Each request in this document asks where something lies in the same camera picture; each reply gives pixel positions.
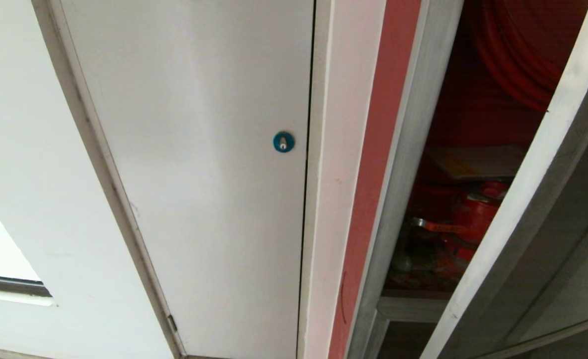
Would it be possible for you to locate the blue round door lock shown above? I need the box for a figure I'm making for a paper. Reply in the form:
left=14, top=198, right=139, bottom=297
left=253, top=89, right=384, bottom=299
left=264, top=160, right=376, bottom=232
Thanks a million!
left=273, top=131, right=295, bottom=154

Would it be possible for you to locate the white closed cabinet door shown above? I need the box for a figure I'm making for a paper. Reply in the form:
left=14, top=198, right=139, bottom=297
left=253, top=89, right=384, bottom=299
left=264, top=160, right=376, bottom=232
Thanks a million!
left=60, top=0, right=316, bottom=359

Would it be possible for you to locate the red fire extinguisher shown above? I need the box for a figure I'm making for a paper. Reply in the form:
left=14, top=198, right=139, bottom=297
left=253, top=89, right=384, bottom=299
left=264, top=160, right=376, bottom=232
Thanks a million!
left=408, top=180, right=510, bottom=280

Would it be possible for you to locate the inspection card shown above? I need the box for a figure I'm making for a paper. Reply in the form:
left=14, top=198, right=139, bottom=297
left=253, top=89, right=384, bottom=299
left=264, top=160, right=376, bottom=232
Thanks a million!
left=429, top=145, right=528, bottom=181

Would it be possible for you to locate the fire hydrant cabinet frame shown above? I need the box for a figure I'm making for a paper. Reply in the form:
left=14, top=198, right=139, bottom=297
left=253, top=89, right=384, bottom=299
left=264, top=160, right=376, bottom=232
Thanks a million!
left=296, top=0, right=466, bottom=359

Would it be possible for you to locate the white open cabinet door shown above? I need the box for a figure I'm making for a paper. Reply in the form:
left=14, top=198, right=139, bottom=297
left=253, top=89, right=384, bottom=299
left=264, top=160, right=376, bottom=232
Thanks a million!
left=420, top=0, right=588, bottom=359

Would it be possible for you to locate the red fire hose reel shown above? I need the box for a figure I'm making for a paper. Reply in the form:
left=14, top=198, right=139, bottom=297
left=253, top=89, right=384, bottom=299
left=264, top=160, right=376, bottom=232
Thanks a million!
left=466, top=0, right=588, bottom=113

